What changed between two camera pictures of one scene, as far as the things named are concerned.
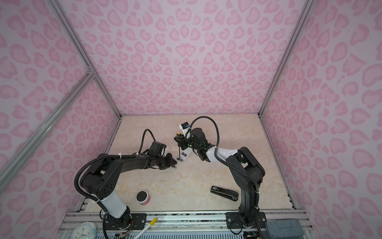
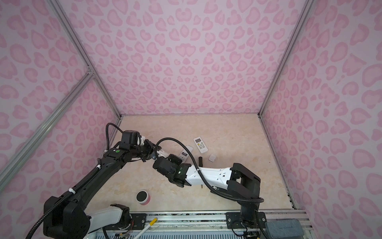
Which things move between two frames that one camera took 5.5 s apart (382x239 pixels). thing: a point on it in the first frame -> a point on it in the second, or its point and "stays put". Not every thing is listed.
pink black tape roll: [143, 197] stays put
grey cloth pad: [284, 228] stays put
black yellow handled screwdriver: [179, 133] -> [200, 162]
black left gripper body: [165, 162] -> [146, 150]
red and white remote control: [184, 155] stays put
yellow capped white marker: [152, 222] stays put
